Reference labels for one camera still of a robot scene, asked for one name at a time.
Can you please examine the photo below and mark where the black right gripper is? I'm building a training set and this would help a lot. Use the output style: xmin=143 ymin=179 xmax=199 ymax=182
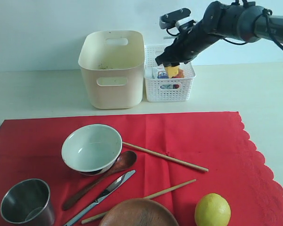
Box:
xmin=155 ymin=22 xmax=217 ymax=67

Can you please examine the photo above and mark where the yellow cheese wedge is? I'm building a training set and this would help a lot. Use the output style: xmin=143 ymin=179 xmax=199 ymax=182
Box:
xmin=165 ymin=66 xmax=179 ymax=79

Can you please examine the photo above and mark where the white blue milk carton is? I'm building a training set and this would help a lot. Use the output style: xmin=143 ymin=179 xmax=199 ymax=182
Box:
xmin=152 ymin=66 xmax=174 ymax=89

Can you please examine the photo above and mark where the orange fried food piece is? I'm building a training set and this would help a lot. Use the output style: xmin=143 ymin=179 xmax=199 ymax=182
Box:
xmin=176 ymin=69 xmax=184 ymax=78

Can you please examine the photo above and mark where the yellow lemon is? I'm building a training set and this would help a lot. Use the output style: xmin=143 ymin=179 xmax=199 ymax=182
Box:
xmin=194 ymin=193 xmax=231 ymax=226

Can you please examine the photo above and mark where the red sausage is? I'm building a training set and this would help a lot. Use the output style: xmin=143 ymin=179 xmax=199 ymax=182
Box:
xmin=173 ymin=74 xmax=181 ymax=89

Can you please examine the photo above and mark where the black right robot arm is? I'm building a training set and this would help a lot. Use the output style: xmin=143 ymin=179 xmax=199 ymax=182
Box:
xmin=155 ymin=0 xmax=283 ymax=67

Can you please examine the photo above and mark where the white woven plastic basket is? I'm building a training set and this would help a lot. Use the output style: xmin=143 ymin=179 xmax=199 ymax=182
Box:
xmin=144 ymin=44 xmax=196 ymax=102

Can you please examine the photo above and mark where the cream plastic bin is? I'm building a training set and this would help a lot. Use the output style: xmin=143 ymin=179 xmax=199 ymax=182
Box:
xmin=78 ymin=31 xmax=145 ymax=109

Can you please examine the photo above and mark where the upper wooden chopstick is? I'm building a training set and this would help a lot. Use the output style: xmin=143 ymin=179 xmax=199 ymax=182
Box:
xmin=122 ymin=141 xmax=209 ymax=172

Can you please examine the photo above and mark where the wooden chopstick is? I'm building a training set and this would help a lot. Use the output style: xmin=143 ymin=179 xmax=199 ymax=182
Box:
xmin=81 ymin=179 xmax=196 ymax=225
xmin=122 ymin=141 xmax=209 ymax=172

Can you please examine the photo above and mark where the brown wooden spoon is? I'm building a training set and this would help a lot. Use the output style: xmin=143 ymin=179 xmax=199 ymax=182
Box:
xmin=62 ymin=151 xmax=137 ymax=211

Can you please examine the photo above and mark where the white ceramic bowl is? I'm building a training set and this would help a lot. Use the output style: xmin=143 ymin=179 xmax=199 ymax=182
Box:
xmin=61 ymin=124 xmax=122 ymax=176

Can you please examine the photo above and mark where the steel table knife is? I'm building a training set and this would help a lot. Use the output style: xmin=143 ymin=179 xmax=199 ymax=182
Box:
xmin=63 ymin=170 xmax=136 ymax=226

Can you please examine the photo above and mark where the lower wooden chopstick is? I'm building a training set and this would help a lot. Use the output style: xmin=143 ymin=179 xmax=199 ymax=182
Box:
xmin=81 ymin=179 xmax=196 ymax=225

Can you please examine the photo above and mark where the brown wooden plate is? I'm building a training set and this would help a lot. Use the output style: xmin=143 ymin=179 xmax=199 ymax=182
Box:
xmin=100 ymin=198 xmax=179 ymax=226

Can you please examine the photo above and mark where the red table cloth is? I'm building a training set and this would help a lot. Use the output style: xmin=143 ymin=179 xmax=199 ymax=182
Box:
xmin=0 ymin=112 xmax=283 ymax=226

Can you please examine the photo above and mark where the stainless steel cup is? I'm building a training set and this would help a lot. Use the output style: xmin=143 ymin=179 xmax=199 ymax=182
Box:
xmin=0 ymin=178 xmax=55 ymax=226

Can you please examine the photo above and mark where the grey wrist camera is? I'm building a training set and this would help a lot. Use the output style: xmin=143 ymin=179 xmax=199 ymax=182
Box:
xmin=159 ymin=8 xmax=191 ymax=30

